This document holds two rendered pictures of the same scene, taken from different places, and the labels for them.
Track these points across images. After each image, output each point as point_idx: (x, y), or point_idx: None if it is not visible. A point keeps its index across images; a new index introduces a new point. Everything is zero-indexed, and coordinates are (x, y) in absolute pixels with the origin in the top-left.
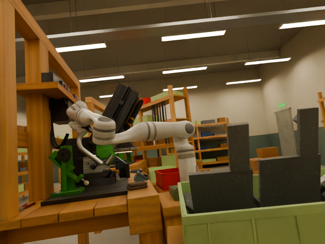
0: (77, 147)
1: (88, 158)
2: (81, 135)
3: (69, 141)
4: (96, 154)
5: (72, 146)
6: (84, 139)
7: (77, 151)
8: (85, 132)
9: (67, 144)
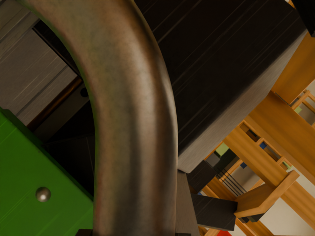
0: (184, 36)
1: (18, 12)
2: (103, 108)
3: (271, 37)
4: (57, 100)
5: (219, 23)
6: (189, 125)
7: (161, 18)
8: (99, 202)
9: (257, 8)
